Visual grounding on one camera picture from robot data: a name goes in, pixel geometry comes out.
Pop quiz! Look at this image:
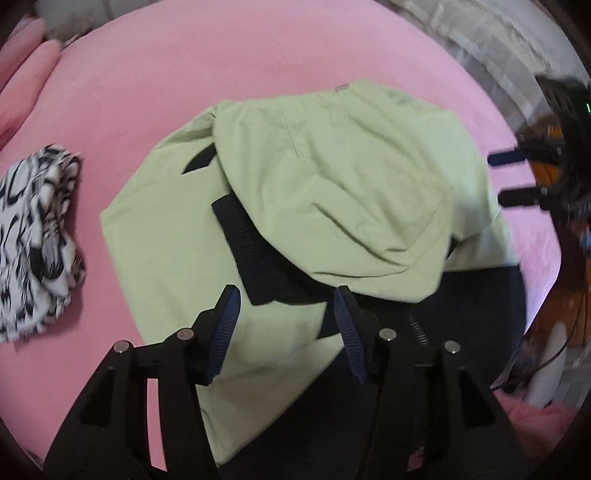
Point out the black cable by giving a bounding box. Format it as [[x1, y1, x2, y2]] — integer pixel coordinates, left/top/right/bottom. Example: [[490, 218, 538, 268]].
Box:
[[489, 295, 587, 393]]

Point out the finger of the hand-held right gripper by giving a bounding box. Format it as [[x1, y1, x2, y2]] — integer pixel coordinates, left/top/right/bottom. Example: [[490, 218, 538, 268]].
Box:
[[499, 187, 550, 210], [487, 147, 532, 169]]

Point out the white lace furniture cover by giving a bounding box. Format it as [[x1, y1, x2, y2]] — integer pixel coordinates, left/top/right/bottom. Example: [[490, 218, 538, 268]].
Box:
[[388, 0, 587, 134]]

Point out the person's pink fluffy clothing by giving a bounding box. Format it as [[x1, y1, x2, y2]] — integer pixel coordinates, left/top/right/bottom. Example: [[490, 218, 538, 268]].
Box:
[[499, 397, 573, 462]]

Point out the pink pillow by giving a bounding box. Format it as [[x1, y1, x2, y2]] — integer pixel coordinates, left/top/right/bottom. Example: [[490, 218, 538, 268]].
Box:
[[0, 18, 63, 148]]

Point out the green and black hooded jacket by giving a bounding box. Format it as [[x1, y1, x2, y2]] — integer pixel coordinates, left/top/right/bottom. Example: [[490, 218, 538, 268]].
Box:
[[99, 79, 527, 480]]

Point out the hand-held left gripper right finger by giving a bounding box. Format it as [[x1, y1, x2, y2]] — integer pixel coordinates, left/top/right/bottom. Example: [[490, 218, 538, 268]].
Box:
[[333, 285, 513, 480]]

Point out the black and white printed cloth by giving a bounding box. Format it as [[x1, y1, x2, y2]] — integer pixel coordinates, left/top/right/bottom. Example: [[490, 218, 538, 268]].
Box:
[[0, 144, 88, 343]]

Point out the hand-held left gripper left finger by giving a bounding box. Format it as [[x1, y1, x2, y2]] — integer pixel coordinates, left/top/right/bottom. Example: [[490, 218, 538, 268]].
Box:
[[44, 285, 242, 480]]

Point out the pink bed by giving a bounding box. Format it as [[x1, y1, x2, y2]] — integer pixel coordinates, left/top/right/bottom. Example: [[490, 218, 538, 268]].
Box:
[[0, 0, 561, 462]]

